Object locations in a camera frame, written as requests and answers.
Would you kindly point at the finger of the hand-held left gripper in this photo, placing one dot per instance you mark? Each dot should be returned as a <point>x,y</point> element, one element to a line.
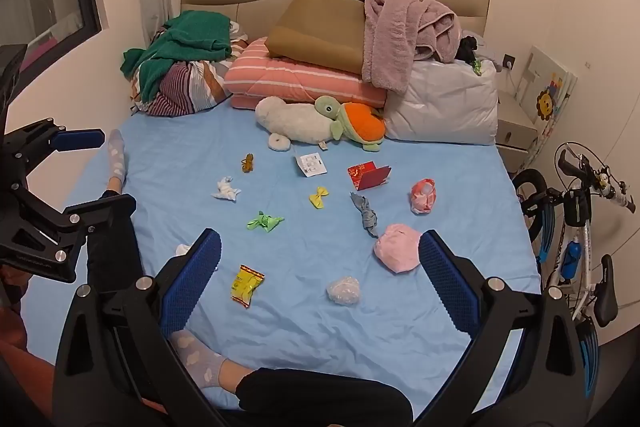
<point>100,209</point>
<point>80,140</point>

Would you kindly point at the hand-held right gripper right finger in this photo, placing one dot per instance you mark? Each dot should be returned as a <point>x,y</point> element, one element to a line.
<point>447,282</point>

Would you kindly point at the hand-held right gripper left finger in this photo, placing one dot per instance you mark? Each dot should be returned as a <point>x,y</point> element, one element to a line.
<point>192,277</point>

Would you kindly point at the yellow snack packet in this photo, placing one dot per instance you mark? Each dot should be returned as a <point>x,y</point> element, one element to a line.
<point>245,287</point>

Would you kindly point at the pink cloth cap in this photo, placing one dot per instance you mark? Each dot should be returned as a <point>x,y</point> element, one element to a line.
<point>397,249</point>

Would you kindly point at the pink white bag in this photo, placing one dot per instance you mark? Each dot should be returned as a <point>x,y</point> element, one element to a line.
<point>424,197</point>

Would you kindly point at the green bow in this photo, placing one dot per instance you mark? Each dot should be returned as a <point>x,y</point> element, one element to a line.
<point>265,222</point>

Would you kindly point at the white tissue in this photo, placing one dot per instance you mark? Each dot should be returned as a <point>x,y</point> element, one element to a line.
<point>226,191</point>

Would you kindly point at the clear plastic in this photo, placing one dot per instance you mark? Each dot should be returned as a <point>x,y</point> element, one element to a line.
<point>344,291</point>

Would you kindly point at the grey bow tie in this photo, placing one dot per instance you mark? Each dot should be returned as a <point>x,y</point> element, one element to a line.
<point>366,214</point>

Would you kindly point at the red envelope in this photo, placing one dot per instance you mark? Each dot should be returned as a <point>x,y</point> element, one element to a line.
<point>370,179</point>

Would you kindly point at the yellow bow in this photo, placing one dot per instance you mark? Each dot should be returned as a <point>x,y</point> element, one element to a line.
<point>318,198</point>

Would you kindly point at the white label packet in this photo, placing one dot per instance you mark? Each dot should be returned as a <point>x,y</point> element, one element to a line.
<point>310,164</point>

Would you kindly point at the person's left forearm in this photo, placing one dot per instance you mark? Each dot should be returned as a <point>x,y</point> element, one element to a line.
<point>20,372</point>

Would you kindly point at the blue bed sheet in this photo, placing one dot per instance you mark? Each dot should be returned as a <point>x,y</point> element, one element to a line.
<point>300,332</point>

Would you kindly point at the blue water bottle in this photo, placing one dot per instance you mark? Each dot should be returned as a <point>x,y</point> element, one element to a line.
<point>571,257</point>

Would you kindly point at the white bicycle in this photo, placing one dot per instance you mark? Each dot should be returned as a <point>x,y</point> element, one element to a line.
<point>575,207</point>

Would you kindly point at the green knit sweater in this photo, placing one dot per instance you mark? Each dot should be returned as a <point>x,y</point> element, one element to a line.
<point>195,32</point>

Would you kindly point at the white nightstand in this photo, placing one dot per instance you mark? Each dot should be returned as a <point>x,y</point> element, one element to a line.
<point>515,127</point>

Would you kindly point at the white pillow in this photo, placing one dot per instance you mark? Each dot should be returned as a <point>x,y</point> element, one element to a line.
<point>440,102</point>

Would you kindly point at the green orange turtle plush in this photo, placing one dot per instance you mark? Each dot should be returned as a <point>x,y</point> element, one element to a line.
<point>365,119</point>

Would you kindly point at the white seal plush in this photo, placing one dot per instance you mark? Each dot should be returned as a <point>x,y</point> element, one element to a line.
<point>290,119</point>

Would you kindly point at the lion print canvas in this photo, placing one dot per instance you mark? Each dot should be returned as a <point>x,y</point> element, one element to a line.
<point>545,102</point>

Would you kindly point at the small green cloth piece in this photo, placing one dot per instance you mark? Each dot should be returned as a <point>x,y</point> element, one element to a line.
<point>476,66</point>

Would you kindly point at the pink striped quilt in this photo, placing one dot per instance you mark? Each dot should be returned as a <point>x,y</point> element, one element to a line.
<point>290,77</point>

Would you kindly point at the black cloth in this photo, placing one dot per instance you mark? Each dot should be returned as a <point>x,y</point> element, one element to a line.
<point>467,47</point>

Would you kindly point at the purple fleece robe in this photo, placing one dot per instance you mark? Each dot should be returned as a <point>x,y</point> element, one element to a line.
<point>390,37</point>

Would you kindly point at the brown pillow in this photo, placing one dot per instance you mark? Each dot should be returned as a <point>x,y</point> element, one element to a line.
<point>320,27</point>

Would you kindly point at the black bicycle frame bag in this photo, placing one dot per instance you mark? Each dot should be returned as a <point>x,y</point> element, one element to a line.
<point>576,207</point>

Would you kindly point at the wall socket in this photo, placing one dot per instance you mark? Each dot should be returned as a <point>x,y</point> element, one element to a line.
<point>509,62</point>

